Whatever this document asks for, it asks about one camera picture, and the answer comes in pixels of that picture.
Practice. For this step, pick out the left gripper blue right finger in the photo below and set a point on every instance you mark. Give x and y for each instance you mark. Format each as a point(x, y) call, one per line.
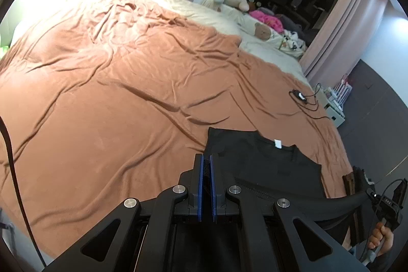
point(216, 187)

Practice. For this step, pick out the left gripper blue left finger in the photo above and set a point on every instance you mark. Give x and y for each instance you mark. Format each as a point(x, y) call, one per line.
point(197, 187)

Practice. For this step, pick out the black sleeveless shirt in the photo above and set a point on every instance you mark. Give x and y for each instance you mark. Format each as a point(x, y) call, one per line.
point(259, 162)

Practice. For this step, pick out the stack of folded clothes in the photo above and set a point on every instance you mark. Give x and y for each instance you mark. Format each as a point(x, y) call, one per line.
point(356, 182)

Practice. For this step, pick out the person right hand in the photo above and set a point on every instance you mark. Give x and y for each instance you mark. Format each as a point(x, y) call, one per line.
point(381, 235)

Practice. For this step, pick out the white bedside table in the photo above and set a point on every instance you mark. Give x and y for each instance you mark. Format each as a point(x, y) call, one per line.
point(327, 98)

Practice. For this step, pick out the brown fleece blanket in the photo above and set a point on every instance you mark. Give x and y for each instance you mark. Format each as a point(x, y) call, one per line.
point(113, 98)

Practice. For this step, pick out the bear print pillow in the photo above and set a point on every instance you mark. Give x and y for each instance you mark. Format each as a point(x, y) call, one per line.
point(288, 42)

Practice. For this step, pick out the cream bed sheet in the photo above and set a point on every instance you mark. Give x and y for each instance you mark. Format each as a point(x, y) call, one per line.
point(211, 18)

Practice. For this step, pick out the pink garment pile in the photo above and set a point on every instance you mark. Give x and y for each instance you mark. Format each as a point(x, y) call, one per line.
point(270, 20)

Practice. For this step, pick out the right pink curtain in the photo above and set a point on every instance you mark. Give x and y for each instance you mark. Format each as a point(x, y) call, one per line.
point(342, 40)

